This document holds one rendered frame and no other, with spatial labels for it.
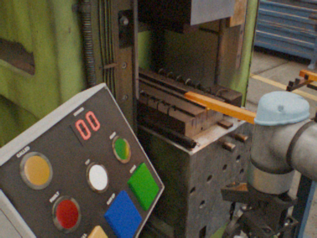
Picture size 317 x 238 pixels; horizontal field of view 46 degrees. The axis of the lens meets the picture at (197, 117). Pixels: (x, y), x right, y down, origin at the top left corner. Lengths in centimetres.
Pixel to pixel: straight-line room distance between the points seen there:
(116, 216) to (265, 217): 27
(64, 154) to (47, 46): 36
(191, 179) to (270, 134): 63
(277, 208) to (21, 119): 97
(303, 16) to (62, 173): 439
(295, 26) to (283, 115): 438
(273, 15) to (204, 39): 359
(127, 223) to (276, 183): 30
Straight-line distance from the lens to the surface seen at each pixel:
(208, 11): 105
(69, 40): 93
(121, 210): 72
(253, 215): 66
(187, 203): 120
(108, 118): 77
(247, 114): 110
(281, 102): 54
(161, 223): 141
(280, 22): 497
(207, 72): 146
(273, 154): 56
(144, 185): 80
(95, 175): 69
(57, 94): 97
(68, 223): 63
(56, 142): 65
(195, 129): 116
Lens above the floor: 151
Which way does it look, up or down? 28 degrees down
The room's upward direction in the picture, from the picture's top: 4 degrees clockwise
